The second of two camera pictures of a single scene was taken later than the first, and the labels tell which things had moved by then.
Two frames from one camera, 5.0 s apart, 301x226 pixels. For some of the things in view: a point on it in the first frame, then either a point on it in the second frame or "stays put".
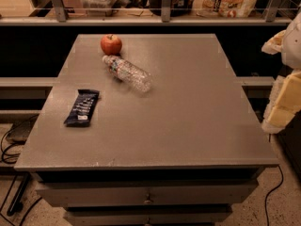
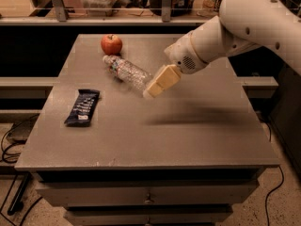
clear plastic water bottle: (128, 73) stays put
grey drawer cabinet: (147, 130) stays put
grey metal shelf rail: (62, 19) stays put
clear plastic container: (100, 1) stays put
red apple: (111, 44) stays put
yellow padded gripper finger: (284, 102) to (167, 78)
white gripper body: (292, 46) to (182, 56)
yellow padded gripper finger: (272, 103) to (146, 92)
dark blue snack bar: (82, 111) stays put
